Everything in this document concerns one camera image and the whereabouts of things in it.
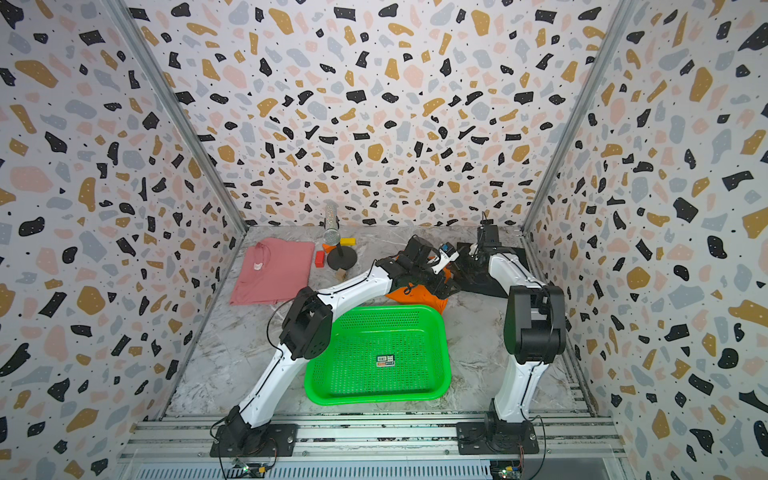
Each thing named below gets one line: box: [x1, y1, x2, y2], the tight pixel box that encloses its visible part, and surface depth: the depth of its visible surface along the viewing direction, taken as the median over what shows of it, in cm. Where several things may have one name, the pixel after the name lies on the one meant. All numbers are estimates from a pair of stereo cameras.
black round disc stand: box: [327, 246, 357, 270], surface depth 112 cm
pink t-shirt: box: [230, 238, 315, 306], surface depth 109 cm
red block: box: [315, 250, 325, 268], surface depth 112 cm
